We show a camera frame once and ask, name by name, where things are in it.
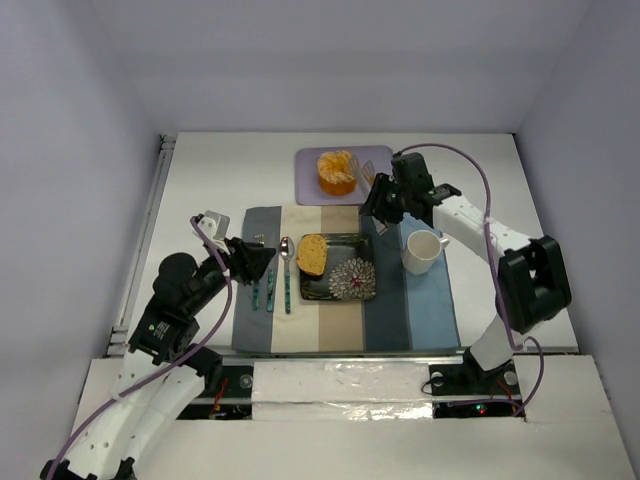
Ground silver metal tongs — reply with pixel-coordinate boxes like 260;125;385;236
348;156;391;235

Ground round orange bundt cake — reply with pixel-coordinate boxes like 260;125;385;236
316;150;357;196

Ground yellow bread slice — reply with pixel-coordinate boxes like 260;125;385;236
296;234;328;276

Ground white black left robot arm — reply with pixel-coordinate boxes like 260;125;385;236
40;238;277;479

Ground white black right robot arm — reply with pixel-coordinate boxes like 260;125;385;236
360;153;572;395

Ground white ceramic mug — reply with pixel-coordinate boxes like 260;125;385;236
402;230;450;275

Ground lavender plastic tray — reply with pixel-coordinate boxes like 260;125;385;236
294;145;393;206

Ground black floral square plate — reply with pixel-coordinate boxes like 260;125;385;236
299;233;376;301

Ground striped cloth placemat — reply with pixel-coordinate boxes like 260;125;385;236
231;206;460;354

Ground foil covered white panel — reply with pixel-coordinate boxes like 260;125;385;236
251;361;433;422

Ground fork with teal handle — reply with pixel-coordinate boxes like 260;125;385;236
251;232;266;312

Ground knife with teal handle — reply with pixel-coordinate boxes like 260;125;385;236
266;268;275;313

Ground spoon with teal handle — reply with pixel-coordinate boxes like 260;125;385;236
279;236;295;315

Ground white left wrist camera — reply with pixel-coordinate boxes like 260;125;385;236
196;210;230;240

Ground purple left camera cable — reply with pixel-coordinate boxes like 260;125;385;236
44;214;237;479

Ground purple camera cable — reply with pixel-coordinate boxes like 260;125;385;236
394;143;546;416
44;214;237;479

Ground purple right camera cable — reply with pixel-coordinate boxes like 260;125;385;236
394;143;546;416

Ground aluminium frame rail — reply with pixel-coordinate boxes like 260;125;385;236
103;133;178;358

